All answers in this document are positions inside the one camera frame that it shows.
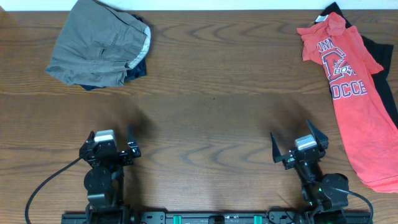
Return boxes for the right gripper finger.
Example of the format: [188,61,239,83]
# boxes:
[270,132,281,162]
[306,119,329,148]

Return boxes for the grey khaki shorts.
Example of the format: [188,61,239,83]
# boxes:
[45,0,135,85]

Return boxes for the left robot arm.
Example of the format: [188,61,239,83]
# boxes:
[79,126,141,224]

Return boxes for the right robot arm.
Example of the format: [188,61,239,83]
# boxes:
[270,120,348,223]

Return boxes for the red soccer t-shirt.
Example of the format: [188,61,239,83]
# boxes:
[297,12,397,193]

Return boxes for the folded navy blue shorts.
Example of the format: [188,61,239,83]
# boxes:
[76,14,151,91]

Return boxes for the black garment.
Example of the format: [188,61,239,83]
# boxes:
[313,2,397,126]

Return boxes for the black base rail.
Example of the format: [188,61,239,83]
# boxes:
[61,211,373,224]

